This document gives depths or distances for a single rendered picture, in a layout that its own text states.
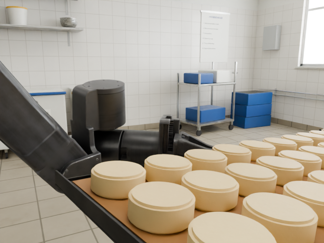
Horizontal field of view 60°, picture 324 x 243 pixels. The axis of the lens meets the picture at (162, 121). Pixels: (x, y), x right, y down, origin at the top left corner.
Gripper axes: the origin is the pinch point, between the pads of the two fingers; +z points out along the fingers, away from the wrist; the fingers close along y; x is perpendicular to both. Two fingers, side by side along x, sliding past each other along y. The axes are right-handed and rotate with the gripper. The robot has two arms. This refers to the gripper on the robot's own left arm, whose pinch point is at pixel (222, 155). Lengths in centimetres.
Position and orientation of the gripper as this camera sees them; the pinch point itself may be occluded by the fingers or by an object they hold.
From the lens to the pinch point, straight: 42.2
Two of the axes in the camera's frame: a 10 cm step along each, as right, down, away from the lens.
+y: -0.4, 9.9, 1.6
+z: 9.9, 0.6, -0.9
